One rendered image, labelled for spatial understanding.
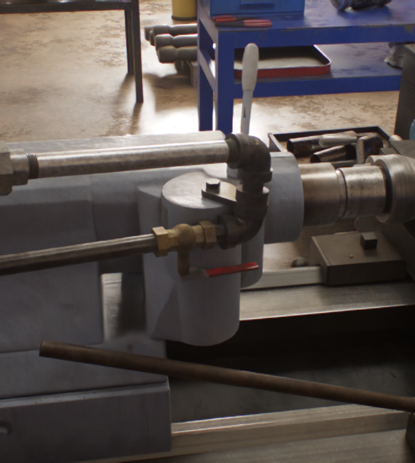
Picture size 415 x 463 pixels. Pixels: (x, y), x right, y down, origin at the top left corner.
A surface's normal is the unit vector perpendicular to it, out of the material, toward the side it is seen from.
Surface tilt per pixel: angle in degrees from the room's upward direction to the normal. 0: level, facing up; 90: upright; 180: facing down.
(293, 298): 0
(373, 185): 53
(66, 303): 70
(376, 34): 90
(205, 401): 17
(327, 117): 0
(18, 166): 63
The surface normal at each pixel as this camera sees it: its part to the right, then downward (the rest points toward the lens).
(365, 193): 0.14, 0.07
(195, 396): -0.10, -0.75
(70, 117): 0.00, -0.87
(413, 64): -0.99, 0.07
